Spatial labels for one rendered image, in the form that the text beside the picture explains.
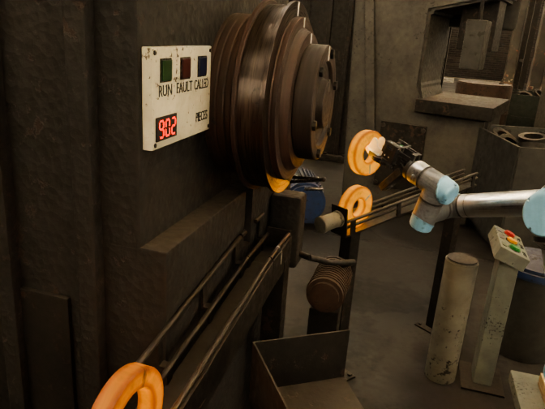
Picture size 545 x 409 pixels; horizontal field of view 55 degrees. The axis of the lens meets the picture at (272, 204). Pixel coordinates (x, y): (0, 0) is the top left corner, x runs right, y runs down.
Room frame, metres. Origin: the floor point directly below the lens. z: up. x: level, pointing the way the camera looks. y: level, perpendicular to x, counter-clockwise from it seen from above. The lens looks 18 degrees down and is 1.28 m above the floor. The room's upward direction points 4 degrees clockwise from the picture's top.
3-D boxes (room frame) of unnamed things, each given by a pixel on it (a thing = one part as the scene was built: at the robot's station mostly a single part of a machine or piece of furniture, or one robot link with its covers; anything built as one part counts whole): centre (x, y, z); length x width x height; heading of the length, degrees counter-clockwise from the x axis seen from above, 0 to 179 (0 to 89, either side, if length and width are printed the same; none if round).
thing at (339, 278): (1.63, -0.22, 0.27); 0.22 x 0.13 x 0.53; 165
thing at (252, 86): (1.35, 0.00, 1.11); 0.47 x 0.06 x 0.47; 165
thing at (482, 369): (1.81, -0.89, 0.31); 0.24 x 0.16 x 0.62; 165
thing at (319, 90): (1.33, -0.09, 1.11); 0.28 x 0.06 x 0.28; 165
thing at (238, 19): (1.37, 0.08, 1.12); 0.47 x 0.10 x 0.47; 165
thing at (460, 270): (1.82, -0.72, 0.26); 0.12 x 0.12 x 0.52
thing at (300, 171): (3.63, -0.19, 0.17); 0.57 x 0.31 x 0.34; 5
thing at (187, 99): (1.05, 0.20, 1.15); 0.26 x 0.02 x 0.18; 165
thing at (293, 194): (1.58, -0.05, 0.68); 0.11 x 0.08 x 0.24; 75
